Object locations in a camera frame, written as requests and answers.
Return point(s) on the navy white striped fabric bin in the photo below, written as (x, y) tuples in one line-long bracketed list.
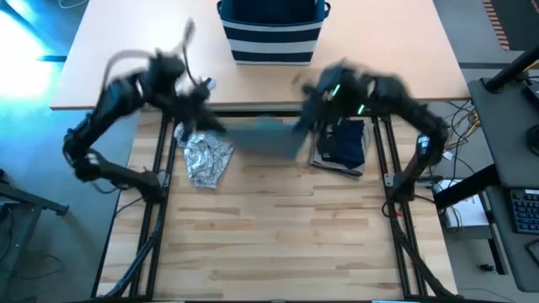
[(273, 38)]

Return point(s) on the teal green shorts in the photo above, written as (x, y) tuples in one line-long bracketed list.
[(269, 141)]

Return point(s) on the grey metal side table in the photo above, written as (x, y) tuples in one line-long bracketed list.
[(25, 200)]

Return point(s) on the round grey desk grommet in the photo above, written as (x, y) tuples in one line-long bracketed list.
[(210, 83)]

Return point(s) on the navy Puma underwear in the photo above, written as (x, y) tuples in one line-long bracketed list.
[(349, 143)]

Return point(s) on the black aluminium table frame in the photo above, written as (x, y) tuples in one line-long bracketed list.
[(156, 244)]

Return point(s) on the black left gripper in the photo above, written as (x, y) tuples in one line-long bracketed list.
[(189, 103)]

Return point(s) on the black monitor pole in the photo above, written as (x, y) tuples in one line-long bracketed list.
[(511, 71)]

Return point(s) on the white leaf-print cloth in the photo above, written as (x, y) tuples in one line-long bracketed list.
[(206, 160)]

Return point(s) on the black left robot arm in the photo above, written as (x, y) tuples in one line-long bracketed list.
[(101, 113)]

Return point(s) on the grey metal frame bracket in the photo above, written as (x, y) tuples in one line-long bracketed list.
[(389, 180)]

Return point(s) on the khaki shorts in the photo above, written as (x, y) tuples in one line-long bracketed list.
[(319, 163)]

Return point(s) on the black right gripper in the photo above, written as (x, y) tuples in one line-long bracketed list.
[(337, 90)]

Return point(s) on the black backlit keyboard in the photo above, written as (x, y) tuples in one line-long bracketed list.
[(525, 210)]

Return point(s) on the dark rug with orange edge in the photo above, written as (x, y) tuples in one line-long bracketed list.
[(518, 21)]

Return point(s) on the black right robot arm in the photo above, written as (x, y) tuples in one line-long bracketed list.
[(421, 126)]

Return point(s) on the light wooden office desk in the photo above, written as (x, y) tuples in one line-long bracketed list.
[(400, 42)]

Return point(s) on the dark grey side desk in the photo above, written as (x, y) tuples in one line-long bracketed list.
[(501, 139)]

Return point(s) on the white box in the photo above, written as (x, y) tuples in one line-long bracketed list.
[(467, 214)]

